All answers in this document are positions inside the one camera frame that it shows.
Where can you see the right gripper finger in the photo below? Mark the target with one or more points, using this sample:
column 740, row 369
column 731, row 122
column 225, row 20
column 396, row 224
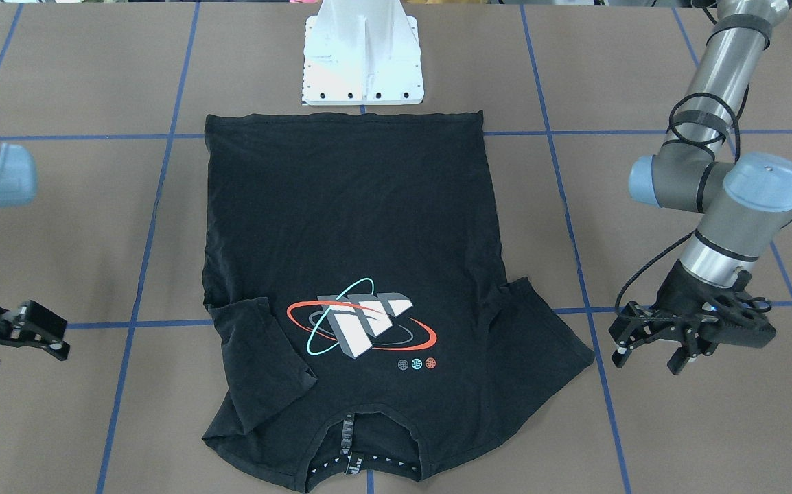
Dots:
column 34, row 325

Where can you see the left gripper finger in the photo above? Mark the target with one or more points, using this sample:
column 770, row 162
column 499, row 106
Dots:
column 634, row 326
column 691, row 348

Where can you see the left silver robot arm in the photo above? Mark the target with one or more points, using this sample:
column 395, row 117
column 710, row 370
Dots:
column 744, row 200

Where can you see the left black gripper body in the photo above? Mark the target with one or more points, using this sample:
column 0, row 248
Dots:
column 675, row 291

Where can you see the black graphic t-shirt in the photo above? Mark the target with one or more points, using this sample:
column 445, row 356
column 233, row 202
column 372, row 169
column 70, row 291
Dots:
column 353, row 270

